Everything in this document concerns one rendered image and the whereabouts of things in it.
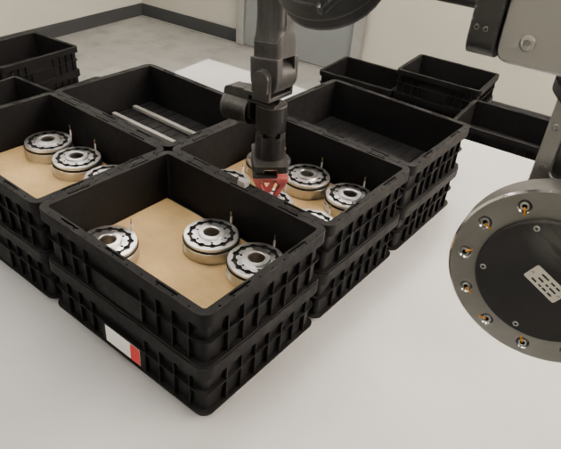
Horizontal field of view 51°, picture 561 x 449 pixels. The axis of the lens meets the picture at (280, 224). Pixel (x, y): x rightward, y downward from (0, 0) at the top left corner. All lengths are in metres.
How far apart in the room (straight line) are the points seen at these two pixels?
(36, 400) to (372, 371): 0.57
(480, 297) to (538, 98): 3.43
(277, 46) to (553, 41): 0.72
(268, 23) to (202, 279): 0.45
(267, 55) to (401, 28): 3.22
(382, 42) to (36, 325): 3.51
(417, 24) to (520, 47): 3.83
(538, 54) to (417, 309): 0.92
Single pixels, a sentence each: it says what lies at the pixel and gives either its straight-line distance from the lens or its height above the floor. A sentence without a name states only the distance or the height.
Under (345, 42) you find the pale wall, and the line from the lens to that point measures 4.40.
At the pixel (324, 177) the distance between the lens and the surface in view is 1.28.
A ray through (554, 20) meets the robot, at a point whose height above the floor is 1.42.
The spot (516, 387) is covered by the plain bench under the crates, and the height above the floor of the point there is 0.70.
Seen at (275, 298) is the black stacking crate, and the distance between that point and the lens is 0.97.
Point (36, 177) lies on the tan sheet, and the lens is 1.35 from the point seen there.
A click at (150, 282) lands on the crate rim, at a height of 0.93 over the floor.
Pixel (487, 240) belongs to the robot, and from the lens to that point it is 0.63.
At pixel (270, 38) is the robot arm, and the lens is 1.03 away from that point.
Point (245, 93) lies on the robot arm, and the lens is 1.09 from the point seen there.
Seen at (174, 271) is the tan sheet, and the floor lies 0.83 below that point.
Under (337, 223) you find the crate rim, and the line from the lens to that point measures 1.01.
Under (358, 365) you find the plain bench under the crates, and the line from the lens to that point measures 1.09.
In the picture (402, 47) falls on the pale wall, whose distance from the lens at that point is 4.25.
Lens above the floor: 1.49
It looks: 34 degrees down
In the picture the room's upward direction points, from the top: 5 degrees clockwise
